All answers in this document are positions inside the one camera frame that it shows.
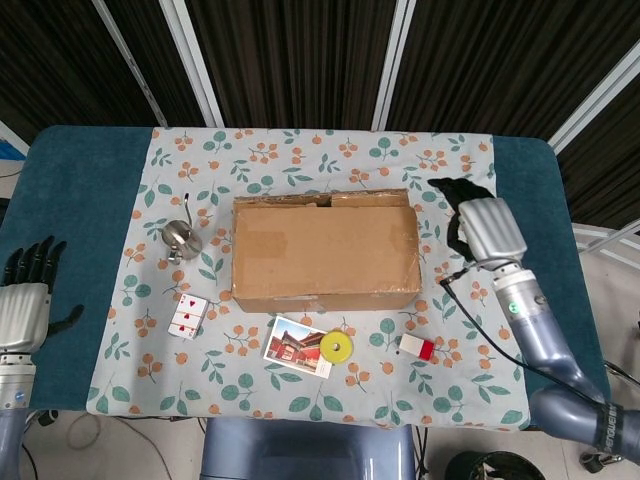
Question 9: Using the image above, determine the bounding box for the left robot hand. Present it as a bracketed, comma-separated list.
[0, 234, 85, 356]

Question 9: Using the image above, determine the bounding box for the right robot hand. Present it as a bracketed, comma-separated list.
[429, 177, 530, 266]

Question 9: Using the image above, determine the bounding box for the brown cardboard shipping box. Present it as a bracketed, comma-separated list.
[230, 188, 422, 314]

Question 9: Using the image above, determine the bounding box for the teal table cover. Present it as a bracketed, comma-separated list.
[0, 124, 612, 416]

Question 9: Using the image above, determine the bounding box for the white and red block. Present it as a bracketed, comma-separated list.
[398, 333, 436, 361]

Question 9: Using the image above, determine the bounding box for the banded deck of playing cards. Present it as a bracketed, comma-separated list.
[167, 293, 210, 342]

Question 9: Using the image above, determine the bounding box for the white board with blue patch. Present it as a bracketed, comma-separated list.
[0, 119, 31, 166]

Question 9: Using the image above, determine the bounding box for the floral leaf print tablecloth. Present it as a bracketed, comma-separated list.
[85, 126, 531, 432]

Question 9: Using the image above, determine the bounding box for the palace photo postcard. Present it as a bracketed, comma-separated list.
[263, 315, 335, 379]

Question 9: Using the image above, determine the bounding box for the black round bin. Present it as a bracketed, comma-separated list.
[447, 449, 534, 480]

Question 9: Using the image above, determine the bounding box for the dark pleated curtain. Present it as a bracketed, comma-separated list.
[0, 0, 640, 226]

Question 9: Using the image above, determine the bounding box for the blue-grey robot torso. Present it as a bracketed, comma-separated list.
[199, 417, 419, 480]

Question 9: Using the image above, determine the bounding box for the white metal frame rail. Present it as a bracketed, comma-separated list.
[572, 222, 640, 261]

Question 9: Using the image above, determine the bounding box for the slanted white frame post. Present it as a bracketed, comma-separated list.
[546, 49, 640, 154]

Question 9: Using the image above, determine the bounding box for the white double frame post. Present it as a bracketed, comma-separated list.
[372, 0, 417, 132]

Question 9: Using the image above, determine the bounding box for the yellow plastic ring disc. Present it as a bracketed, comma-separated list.
[319, 329, 355, 364]

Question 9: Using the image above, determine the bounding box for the thin white frame post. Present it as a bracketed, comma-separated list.
[92, 0, 169, 127]

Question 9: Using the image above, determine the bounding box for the wide white frame post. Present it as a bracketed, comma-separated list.
[159, 0, 225, 129]

